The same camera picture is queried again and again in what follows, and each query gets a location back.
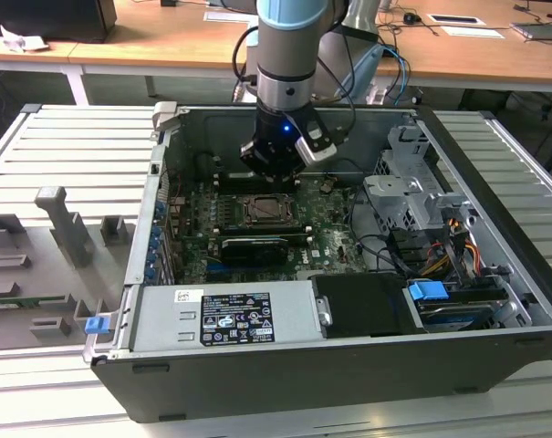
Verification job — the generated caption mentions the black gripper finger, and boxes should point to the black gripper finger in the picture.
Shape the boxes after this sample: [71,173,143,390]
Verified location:
[239,141,282,192]
[279,152,307,193]

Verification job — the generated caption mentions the silver CPU plate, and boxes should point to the silver CPU plate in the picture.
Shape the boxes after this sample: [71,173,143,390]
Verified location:
[252,197,289,219]

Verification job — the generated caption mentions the thin metal locking lever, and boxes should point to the thin metal locking lever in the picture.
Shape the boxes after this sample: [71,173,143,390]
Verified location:
[247,219,303,228]

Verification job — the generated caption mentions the metal socket cover frame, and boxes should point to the metal socket cover frame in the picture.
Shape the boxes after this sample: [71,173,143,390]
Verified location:
[243,194,300,225]

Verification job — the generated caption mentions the black RAM slot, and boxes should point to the black RAM slot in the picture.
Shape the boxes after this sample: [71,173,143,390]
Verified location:
[219,230,314,243]
[214,171,258,183]
[218,222,312,234]
[215,181,270,193]

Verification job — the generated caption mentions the CPU socket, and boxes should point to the CPU socket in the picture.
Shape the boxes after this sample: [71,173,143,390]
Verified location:
[239,193,304,229]

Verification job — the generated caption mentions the green motherboard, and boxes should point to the green motherboard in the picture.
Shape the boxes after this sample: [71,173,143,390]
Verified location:
[165,175,372,284]

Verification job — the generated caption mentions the black graphics card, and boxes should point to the black graphics card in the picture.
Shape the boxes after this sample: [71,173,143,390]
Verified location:
[219,235,289,269]

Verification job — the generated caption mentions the grey case latch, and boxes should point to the grey case latch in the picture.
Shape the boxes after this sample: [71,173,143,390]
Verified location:
[151,100,181,133]

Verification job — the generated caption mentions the grey metal drive cage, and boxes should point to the grey metal drive cage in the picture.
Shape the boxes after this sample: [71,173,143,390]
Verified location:
[361,125,477,238]

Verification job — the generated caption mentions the white paper sheet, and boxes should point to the white paper sheet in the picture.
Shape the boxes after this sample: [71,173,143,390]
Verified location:
[441,26,507,40]
[203,9,258,23]

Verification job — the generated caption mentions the wooden office desk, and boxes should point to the wooden office desk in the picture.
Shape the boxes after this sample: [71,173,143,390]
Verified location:
[0,0,552,106]

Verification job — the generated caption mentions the black plastic shroud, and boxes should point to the black plastic shroud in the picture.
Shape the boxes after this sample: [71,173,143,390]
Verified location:
[311,272,422,339]

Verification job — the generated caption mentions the hard disk in blue carrier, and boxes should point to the hard disk in blue carrier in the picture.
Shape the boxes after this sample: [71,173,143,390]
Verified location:
[406,280,498,332]

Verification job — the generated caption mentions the grey power supply unit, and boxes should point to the grey power supply unit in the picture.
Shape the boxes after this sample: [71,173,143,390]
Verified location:
[131,278,325,352]

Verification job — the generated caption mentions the black open PC case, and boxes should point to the black open PC case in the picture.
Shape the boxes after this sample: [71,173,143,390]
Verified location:
[82,100,552,425]

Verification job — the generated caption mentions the blue plastic release latch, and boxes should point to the blue plastic release latch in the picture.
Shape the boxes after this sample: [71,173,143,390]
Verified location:
[84,316,110,337]

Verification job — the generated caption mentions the grey parts rack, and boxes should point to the grey parts rack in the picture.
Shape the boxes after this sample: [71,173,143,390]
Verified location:
[0,185,138,352]

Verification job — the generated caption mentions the black computer box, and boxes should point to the black computer box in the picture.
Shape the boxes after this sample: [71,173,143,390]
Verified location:
[0,0,118,45]

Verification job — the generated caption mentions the crumpled white paper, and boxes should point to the crumpled white paper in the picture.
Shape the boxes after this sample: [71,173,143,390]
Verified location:
[0,25,49,54]

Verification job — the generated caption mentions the green RAM stick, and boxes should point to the green RAM stick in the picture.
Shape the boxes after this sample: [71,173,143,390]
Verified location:
[0,295,71,308]

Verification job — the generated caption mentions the grey laptop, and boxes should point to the grey laptop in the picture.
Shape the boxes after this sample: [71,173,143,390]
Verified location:
[510,21,552,45]

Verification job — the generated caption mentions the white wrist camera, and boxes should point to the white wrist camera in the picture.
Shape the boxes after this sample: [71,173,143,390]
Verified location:
[295,111,339,165]

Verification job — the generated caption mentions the blue cable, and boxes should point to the blue cable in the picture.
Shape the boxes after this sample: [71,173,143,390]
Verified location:
[383,45,411,105]

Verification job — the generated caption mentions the silver metal bracket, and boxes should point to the silver metal bracket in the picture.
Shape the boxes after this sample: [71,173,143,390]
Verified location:
[315,295,334,326]

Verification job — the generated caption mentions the yellow red power wires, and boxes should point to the yellow red power wires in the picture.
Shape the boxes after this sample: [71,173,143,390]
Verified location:
[421,218,481,279]

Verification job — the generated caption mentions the white desk cable port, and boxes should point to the white desk cable port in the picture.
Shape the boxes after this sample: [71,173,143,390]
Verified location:
[428,13,486,26]

